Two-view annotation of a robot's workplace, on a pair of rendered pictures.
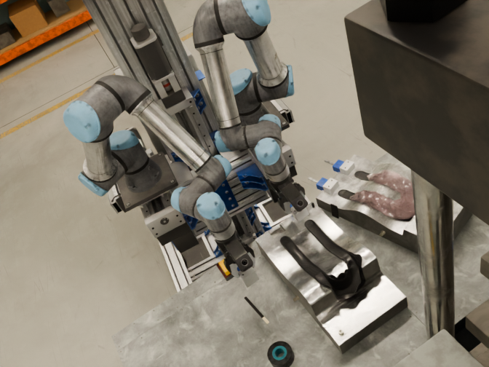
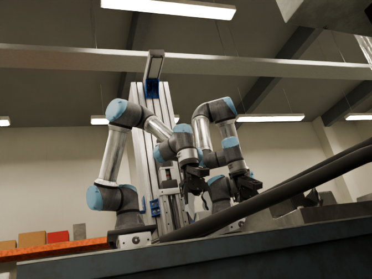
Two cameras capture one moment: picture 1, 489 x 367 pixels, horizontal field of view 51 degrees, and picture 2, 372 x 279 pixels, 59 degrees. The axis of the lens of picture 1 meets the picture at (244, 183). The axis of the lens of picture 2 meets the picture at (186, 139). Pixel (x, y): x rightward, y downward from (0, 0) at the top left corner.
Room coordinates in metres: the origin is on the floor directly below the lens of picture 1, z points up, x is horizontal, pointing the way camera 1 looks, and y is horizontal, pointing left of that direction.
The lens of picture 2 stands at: (-0.05, 0.35, 0.72)
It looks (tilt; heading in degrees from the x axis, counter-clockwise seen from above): 25 degrees up; 348
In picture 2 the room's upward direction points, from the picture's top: 12 degrees counter-clockwise
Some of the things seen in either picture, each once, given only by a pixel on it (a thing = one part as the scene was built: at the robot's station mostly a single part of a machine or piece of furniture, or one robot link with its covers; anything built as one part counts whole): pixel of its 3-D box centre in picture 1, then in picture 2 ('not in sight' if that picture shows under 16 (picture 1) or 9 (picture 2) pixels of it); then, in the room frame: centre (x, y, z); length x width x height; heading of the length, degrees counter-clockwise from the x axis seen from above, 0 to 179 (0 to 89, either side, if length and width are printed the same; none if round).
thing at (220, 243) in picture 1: (229, 242); (191, 179); (1.08, 0.12, 1.09); 0.09 x 0.08 x 0.12; 13
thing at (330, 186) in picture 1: (321, 183); not in sight; (1.37, -0.28, 0.86); 0.13 x 0.05 x 0.05; 30
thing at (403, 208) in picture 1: (388, 191); not in sight; (1.17, -0.46, 0.90); 0.26 x 0.18 x 0.08; 30
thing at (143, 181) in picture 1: (139, 170); (129, 222); (1.61, 0.36, 1.09); 0.15 x 0.15 x 0.10
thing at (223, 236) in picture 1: (221, 228); (187, 158); (1.07, 0.12, 1.17); 0.08 x 0.08 x 0.05
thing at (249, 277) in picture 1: (241, 266); (198, 223); (1.09, 0.12, 0.93); 0.13 x 0.05 x 0.05; 13
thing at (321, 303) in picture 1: (324, 266); (282, 223); (1.00, -0.14, 0.87); 0.50 x 0.26 x 0.14; 13
